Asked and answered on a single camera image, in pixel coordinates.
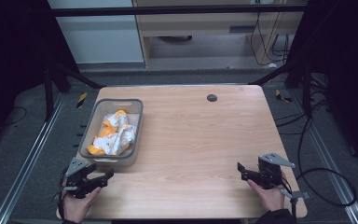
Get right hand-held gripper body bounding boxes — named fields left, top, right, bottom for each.
left=255, top=151, right=296, bottom=190

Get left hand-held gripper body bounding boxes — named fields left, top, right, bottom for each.
left=62, top=157, right=103, bottom=200

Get person's left hand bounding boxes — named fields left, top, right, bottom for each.
left=62, top=186, right=103, bottom=224

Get person's right hand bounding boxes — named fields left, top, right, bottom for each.
left=246, top=178, right=286, bottom=213

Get grey plastic basket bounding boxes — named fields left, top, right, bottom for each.
left=77, top=98, right=145, bottom=168

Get white and orange cloth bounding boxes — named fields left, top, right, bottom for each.
left=87, top=108, right=138, bottom=157

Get yellow and black tape strip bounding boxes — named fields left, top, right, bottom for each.
left=274, top=89, right=293, bottom=104
left=76, top=91, right=89, bottom=109

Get white cabinet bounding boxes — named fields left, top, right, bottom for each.
left=47, top=0, right=145, bottom=65

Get black curtain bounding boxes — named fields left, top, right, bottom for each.
left=286, top=0, right=358, bottom=174
left=0, top=0, right=80, bottom=153

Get grey bracket with black rod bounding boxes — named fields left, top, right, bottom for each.
left=280, top=188, right=311, bottom=221

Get aluminium floor rail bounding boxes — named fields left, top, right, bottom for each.
left=0, top=92, right=67, bottom=224
left=290, top=89, right=358, bottom=224

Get long black looped cable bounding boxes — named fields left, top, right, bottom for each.
left=296, top=114, right=358, bottom=208

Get black floor cables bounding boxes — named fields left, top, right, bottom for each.
left=273, top=76, right=332, bottom=136

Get thin black floor cable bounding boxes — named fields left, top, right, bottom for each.
left=1, top=105, right=28, bottom=128

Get black frame strut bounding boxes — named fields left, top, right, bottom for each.
left=44, top=61, right=107, bottom=123
left=249, top=57, right=313, bottom=117

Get bundle of hanging black cables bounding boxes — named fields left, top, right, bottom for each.
left=249, top=0, right=291, bottom=67

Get black horizontal frame bar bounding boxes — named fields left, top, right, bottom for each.
left=49, top=4, right=308, bottom=18

